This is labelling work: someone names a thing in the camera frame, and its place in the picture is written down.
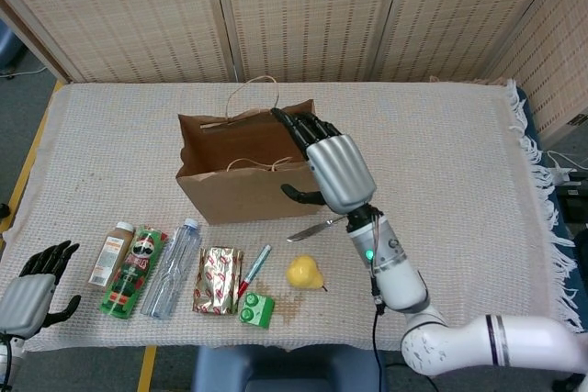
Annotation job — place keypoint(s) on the bamboo folding screen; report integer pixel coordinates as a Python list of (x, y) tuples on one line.
[(298, 11)]

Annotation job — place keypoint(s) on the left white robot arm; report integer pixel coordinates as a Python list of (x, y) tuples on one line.
[(9, 360)]

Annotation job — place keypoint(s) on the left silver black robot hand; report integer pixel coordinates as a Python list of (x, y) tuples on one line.
[(25, 300)]

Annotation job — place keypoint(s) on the brown juice bottle white cap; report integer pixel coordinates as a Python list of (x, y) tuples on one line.
[(108, 256)]

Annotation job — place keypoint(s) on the marker pen with red cap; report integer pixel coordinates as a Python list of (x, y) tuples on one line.
[(255, 268)]

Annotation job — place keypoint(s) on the green Pringles can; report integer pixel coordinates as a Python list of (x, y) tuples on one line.
[(135, 268)]

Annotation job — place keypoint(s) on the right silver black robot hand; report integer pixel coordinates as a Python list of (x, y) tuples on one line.
[(342, 171)]

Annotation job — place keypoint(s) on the green building block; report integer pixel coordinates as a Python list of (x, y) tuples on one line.
[(257, 311)]

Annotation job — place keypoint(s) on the gold foil snack package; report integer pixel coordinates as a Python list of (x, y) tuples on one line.
[(218, 282)]

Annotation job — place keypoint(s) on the clear plastic water bottle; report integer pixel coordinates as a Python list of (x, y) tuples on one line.
[(172, 268)]

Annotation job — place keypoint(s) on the brown paper bag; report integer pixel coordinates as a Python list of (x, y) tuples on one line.
[(248, 194)]

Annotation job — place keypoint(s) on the steel table knife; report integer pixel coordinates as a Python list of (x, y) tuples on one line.
[(308, 231)]

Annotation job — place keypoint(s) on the black box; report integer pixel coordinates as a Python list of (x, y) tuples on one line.
[(574, 204)]

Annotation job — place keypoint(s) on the white woven tablecloth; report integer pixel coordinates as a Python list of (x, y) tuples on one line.
[(436, 158)]

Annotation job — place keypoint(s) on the yellow plastic pear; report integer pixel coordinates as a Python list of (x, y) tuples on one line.
[(303, 272)]

